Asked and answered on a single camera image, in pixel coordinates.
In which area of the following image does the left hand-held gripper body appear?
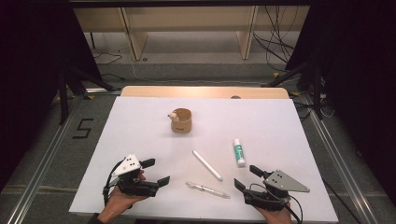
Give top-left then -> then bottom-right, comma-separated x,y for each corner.
110,153 -> 160,197

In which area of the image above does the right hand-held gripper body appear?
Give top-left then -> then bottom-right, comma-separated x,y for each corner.
244,169 -> 311,213

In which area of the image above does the white green glue stick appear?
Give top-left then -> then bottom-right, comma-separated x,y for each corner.
233,138 -> 247,167

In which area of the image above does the clear pen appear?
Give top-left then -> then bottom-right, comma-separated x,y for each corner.
185,181 -> 232,200

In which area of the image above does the white pen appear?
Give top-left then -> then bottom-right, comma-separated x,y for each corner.
191,149 -> 224,182

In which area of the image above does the person's right hand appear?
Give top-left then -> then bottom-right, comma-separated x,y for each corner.
255,202 -> 293,224

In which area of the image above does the person's left hand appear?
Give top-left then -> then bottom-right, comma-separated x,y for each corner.
98,186 -> 148,223

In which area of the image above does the white table sheet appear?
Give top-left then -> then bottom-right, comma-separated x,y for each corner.
68,95 -> 340,223

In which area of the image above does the black metal stand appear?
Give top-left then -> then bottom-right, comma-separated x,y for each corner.
57,60 -> 119,125
261,55 -> 325,120

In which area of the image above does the black curtain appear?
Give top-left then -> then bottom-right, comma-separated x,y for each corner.
0,0 -> 104,190
285,0 -> 396,197

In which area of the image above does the light wooden desk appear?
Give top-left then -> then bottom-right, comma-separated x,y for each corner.
73,6 -> 311,62

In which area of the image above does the left hand-held gripper cable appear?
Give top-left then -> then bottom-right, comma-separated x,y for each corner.
102,159 -> 125,206

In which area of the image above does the aluminium floor rail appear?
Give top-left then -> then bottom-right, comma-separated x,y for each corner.
300,92 -> 380,224
6,95 -> 86,224

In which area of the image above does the black floor cable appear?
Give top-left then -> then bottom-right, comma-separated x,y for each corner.
92,51 -> 124,66

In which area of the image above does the bundle of black cables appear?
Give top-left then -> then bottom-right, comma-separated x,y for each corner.
251,6 -> 300,73

